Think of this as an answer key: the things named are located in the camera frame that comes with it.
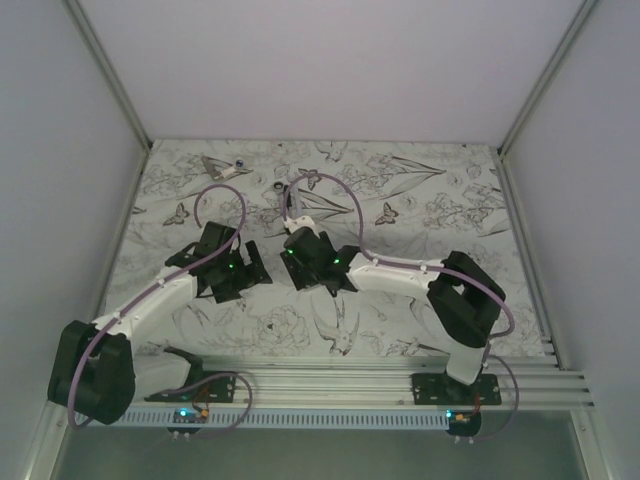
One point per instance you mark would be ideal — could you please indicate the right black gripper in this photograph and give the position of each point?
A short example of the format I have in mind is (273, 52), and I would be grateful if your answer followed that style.
(325, 240)

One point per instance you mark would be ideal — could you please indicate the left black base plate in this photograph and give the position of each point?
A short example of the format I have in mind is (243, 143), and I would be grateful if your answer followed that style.
(212, 387)

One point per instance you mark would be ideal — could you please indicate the left controller board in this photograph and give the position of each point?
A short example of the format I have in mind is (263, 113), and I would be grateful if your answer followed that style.
(189, 416)

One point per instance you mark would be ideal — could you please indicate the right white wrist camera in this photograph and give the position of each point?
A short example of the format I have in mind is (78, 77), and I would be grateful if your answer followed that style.
(294, 224)

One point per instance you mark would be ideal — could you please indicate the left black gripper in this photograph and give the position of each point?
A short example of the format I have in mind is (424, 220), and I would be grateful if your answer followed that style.
(250, 275)

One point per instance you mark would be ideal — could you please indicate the floral patterned mat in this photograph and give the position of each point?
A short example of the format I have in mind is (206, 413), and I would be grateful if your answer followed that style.
(409, 200)

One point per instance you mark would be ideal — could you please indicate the aluminium rail frame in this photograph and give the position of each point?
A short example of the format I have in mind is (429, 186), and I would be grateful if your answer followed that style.
(385, 381)

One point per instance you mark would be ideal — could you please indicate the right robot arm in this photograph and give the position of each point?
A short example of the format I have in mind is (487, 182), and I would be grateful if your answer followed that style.
(465, 299)

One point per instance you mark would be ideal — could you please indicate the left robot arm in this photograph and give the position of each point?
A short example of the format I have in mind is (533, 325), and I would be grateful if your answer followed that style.
(97, 372)

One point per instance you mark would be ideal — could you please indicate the silver ratchet wrench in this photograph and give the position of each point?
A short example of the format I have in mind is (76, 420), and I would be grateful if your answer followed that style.
(280, 188)

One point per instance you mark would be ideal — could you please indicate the black fuse box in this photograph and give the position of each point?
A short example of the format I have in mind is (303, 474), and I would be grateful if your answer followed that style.
(301, 278)

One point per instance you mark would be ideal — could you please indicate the right controller board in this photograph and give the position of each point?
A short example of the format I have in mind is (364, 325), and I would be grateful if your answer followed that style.
(466, 424)

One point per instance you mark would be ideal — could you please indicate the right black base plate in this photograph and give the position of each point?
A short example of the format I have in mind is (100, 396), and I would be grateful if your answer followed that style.
(438, 389)

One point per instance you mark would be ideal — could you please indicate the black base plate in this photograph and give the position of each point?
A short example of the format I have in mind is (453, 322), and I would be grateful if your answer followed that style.
(438, 389)
(212, 387)

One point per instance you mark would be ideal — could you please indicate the controller board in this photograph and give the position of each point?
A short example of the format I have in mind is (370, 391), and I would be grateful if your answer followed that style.
(466, 424)
(189, 416)

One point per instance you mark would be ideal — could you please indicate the white slotted cable duct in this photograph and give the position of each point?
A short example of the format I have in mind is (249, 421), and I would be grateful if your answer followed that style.
(279, 418)

